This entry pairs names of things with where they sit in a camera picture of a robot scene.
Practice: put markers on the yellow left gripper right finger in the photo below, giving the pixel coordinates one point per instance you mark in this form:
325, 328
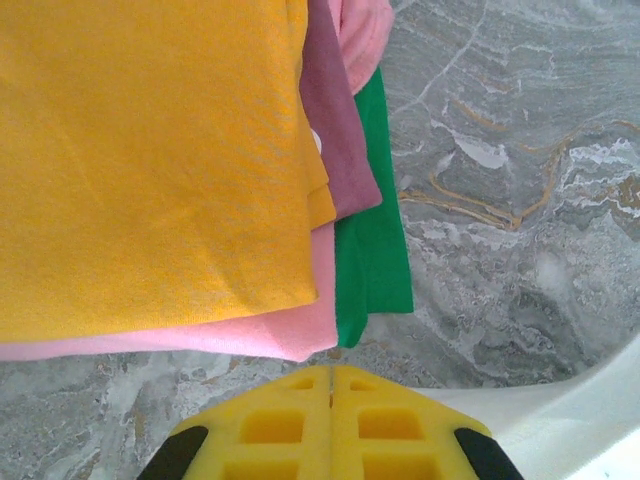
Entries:
390, 450

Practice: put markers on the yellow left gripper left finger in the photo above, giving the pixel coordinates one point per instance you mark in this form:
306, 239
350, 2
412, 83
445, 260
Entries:
280, 450

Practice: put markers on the pink folded t-shirt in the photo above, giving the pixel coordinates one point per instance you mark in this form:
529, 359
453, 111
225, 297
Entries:
225, 335

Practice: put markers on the green folded t-shirt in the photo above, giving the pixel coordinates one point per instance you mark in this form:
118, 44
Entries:
370, 250

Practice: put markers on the maroon t-shirt with white print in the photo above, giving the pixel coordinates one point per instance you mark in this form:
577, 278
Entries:
340, 150

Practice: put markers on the orange folded t-shirt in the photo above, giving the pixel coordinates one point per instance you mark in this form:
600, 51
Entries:
150, 150

